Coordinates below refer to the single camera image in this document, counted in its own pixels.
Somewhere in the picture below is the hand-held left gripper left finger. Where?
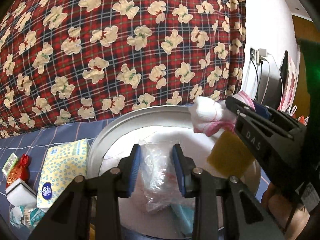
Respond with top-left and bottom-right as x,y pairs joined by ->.
27,144 -> 142,240

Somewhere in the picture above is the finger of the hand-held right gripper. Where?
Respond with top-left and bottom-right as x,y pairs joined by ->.
252,101 -> 278,120
225,95 -> 307,159

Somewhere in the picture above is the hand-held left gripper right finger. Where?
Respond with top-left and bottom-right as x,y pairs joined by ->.
172,144 -> 287,240

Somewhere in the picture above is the clear plastic bag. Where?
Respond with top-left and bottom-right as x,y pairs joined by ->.
136,142 -> 185,214

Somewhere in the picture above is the yellow sponge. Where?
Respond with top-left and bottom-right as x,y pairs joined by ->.
207,131 -> 255,179

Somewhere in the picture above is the white pink towel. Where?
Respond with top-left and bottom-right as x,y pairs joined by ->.
188,91 -> 255,137

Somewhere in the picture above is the round metal tin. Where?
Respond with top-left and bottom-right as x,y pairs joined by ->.
86,105 -> 262,240

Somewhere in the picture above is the red gold brocade pouch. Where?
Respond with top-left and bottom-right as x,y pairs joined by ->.
6,154 -> 31,187

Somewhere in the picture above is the cotton swab packet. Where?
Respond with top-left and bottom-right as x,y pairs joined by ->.
9,203 -> 47,228

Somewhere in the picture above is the green tissue pack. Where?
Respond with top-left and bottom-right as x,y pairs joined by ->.
2,153 -> 18,177

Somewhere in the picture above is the person's right forearm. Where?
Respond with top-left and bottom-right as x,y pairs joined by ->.
261,182 -> 312,239

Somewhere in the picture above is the teal cloth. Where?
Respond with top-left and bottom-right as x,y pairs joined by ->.
170,202 -> 198,238

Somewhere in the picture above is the yellow dotted tissue pack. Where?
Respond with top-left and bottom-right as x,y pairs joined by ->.
36,139 -> 90,210

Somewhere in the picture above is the wooden door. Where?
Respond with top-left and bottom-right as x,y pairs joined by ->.
291,15 -> 320,100

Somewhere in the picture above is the blue plaid bed sheet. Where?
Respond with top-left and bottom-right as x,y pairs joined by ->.
0,119 -> 269,240

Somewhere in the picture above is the white grey cleaning sponge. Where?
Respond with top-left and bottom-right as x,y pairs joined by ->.
5,179 -> 37,204

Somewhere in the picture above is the red plaid bear print blanket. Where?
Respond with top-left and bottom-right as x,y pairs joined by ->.
0,0 -> 248,139

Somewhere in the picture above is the white charging cable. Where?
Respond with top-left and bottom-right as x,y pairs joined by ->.
262,62 -> 270,102
267,52 -> 283,108

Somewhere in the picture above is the black power cable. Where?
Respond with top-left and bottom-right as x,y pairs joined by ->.
246,60 -> 262,101

